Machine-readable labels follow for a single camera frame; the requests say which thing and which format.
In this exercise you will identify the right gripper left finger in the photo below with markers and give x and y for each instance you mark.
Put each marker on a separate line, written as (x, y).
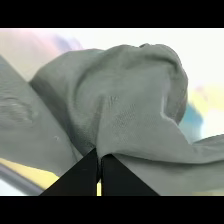
(81, 180)

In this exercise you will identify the grey garment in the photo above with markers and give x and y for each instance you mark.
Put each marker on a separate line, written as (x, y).
(126, 100)

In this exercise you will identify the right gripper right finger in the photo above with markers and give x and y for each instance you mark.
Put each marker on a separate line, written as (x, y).
(123, 180)

